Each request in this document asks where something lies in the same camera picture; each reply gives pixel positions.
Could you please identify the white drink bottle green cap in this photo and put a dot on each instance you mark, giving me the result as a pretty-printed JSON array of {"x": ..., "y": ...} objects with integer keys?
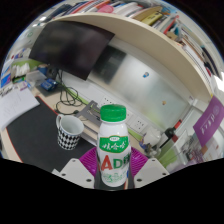
[{"x": 113, "y": 150}]

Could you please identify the black red-edged desk mat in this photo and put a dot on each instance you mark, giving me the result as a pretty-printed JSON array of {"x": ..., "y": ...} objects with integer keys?
[{"x": 36, "y": 136}]

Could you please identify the group photo poster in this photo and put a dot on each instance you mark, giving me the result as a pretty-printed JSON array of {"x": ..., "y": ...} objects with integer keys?
[{"x": 210, "y": 150}]

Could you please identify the purple hanging pennant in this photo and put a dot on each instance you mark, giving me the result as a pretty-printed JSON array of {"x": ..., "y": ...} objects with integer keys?
[{"x": 208, "y": 123}]

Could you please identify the white wall socket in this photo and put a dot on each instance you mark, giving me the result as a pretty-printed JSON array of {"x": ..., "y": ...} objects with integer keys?
[
  {"x": 106, "y": 101},
  {"x": 139, "y": 124}
]

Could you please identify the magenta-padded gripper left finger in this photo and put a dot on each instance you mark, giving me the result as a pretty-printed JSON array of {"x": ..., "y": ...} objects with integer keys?
[{"x": 73, "y": 171}]

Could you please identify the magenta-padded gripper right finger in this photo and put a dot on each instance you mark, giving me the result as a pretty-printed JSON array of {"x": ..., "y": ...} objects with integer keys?
[{"x": 150, "y": 171}]

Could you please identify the black computer monitor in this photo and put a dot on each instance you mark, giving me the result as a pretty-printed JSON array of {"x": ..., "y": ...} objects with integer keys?
[{"x": 70, "y": 46}]

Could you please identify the clear plastic box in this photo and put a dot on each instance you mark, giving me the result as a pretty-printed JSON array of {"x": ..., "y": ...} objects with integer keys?
[{"x": 35, "y": 77}]

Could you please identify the white open notebook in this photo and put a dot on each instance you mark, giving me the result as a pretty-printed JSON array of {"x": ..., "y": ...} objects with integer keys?
[{"x": 16, "y": 106}]

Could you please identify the black white checkered mug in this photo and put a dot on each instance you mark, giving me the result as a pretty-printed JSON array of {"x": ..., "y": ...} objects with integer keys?
[{"x": 68, "y": 138}]

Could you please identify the shelf with books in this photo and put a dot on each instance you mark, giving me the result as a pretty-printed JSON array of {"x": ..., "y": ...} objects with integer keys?
[{"x": 150, "y": 36}]

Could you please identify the dark wine bottle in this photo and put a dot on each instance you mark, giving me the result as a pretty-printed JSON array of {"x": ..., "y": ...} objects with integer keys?
[{"x": 170, "y": 134}]

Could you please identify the small blue device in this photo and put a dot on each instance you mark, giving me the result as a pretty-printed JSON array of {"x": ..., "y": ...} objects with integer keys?
[{"x": 49, "y": 84}]

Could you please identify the white round jar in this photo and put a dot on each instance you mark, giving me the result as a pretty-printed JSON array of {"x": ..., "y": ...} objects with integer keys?
[{"x": 153, "y": 136}]

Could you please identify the silver laptop stand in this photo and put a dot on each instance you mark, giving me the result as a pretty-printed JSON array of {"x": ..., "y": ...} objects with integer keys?
[{"x": 90, "y": 113}]

